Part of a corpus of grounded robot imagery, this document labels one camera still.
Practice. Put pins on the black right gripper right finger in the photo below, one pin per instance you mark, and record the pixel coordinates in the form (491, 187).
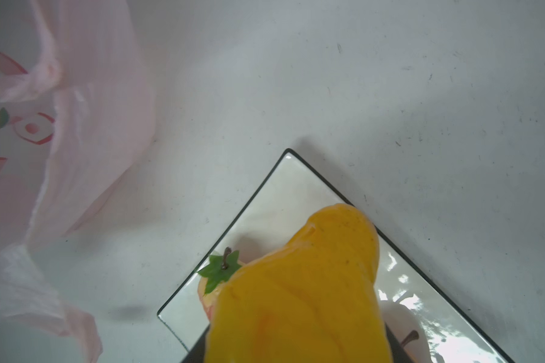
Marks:
(398, 347)

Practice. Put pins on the yellow fake pear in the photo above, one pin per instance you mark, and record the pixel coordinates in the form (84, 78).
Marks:
(313, 300)
(407, 331)

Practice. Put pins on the red fake strawberry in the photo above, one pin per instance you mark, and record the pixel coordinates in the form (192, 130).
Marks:
(213, 276)

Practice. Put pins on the white square mat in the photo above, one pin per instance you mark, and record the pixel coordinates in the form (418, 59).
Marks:
(292, 191)

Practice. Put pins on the pink plastic bag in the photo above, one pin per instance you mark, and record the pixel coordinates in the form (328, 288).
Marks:
(76, 111)

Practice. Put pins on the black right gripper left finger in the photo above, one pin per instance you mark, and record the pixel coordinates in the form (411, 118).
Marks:
(197, 352)

